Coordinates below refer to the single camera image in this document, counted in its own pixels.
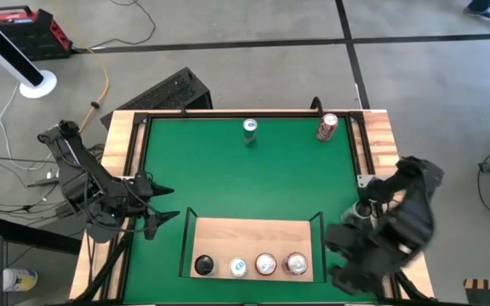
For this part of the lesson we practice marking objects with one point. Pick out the red cola can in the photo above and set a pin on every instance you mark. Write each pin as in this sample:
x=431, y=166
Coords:
x=326, y=127
x=296, y=263

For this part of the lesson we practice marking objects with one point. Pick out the black perforated metal case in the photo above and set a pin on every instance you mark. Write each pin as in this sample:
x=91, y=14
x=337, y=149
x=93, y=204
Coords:
x=164, y=93

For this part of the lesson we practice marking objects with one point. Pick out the wooden shelf black brackets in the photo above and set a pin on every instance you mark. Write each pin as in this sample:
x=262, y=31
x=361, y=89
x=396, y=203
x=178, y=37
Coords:
x=249, y=238

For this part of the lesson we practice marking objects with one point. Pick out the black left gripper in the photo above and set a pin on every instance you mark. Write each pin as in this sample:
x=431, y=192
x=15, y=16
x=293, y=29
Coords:
x=140, y=200

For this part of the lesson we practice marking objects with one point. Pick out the orange black striped box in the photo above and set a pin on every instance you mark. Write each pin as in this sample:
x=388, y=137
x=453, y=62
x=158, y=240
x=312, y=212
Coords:
x=489, y=293

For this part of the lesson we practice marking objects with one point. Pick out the person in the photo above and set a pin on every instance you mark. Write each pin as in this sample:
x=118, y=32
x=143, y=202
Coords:
x=481, y=13

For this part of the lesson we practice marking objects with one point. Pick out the green can blue tab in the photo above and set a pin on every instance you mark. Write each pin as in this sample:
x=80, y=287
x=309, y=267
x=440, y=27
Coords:
x=238, y=268
x=250, y=132

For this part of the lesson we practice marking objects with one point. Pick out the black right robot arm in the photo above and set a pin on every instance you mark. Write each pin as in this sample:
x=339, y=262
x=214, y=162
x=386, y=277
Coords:
x=415, y=212

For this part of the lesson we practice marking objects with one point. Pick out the red black toolbox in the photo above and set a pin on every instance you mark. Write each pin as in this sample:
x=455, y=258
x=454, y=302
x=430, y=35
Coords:
x=36, y=34

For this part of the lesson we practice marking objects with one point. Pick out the silver beverage can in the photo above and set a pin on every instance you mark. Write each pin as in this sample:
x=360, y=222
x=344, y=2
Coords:
x=357, y=210
x=204, y=265

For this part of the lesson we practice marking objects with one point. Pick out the white yellow canister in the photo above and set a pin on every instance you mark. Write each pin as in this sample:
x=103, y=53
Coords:
x=19, y=280

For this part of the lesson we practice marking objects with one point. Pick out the red can blue logo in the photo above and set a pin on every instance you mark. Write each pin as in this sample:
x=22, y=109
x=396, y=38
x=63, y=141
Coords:
x=265, y=264

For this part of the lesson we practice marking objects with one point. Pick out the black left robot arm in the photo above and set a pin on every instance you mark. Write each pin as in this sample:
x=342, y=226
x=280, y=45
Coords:
x=83, y=170

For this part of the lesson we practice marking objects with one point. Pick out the black aluminium table frame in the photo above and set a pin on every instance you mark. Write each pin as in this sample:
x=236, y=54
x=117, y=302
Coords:
x=270, y=115

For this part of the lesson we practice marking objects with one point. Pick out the white tower with dark panel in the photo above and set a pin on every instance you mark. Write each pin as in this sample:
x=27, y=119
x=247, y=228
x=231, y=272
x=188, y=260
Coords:
x=36, y=87

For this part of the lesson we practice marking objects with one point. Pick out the grey power strip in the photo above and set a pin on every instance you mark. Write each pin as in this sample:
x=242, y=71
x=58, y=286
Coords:
x=43, y=183

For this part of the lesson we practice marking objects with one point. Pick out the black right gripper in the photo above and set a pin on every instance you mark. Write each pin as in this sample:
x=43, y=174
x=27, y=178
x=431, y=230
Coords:
x=372, y=263

